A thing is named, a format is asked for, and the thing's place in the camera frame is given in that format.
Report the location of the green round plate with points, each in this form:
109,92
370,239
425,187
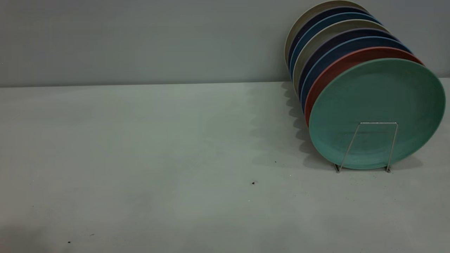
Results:
378,102

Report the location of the red round plate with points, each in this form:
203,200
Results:
330,67

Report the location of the blue round plate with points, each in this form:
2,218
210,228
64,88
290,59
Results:
330,54
330,20

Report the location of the dark purple round plate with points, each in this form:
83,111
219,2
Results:
330,12
330,42

